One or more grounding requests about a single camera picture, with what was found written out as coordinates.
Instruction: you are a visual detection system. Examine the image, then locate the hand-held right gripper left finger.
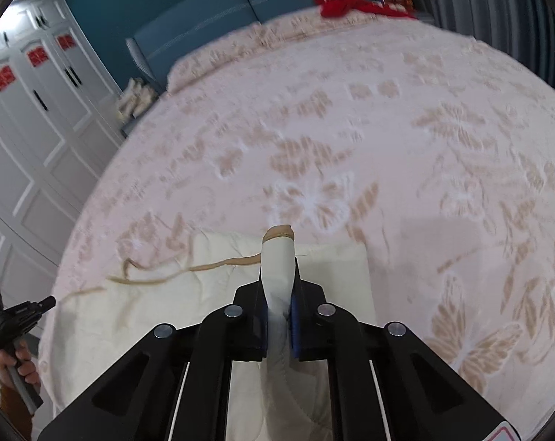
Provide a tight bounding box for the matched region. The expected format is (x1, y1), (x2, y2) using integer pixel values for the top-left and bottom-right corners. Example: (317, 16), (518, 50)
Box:
(39, 280), (266, 441)

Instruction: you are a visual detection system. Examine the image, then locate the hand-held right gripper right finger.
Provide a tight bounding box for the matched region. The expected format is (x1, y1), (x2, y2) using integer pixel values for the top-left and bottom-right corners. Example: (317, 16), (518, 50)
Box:
(289, 257), (521, 441)

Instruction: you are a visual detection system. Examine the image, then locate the pink floral bedspread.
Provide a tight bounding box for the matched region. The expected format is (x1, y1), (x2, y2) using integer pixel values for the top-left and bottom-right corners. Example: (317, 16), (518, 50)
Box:
(34, 11), (555, 441)

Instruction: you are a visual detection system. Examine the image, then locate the pink floral pillow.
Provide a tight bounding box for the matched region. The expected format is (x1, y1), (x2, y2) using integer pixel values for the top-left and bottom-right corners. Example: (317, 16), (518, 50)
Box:
(167, 21), (317, 95)

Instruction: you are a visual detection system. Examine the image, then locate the grey pleated curtain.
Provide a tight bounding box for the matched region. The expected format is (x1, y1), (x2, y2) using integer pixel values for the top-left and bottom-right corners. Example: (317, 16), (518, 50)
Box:
(400, 0), (555, 118)

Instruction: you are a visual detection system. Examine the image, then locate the cream quilted zip jacket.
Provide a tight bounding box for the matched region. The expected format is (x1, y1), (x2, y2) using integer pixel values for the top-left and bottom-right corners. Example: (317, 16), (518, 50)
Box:
(39, 225), (376, 441)

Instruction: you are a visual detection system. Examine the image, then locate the white panelled wardrobe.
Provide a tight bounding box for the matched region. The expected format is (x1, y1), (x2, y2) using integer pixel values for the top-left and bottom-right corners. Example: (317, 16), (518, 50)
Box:
(0, 0), (127, 368)

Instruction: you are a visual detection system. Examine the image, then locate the blue upholstered headboard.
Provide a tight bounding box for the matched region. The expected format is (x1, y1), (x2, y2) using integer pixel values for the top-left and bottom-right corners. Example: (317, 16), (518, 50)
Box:
(126, 0), (385, 97)

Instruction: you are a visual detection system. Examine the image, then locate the pile of beige clothes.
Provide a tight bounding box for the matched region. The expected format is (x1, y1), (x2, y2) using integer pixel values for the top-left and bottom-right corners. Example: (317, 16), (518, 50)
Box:
(114, 78), (158, 126)

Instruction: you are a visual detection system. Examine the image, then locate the person's left forearm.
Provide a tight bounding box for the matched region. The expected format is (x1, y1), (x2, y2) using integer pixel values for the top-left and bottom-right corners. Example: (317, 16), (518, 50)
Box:
(0, 374), (35, 430)

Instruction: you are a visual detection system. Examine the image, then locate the person's left hand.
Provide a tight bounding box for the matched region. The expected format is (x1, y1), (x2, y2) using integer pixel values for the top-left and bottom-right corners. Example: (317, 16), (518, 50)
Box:
(0, 340), (42, 389)

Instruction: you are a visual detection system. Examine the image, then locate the red garment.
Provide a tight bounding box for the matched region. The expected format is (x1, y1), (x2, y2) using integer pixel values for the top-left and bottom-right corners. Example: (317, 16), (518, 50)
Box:
(313, 0), (418, 21)

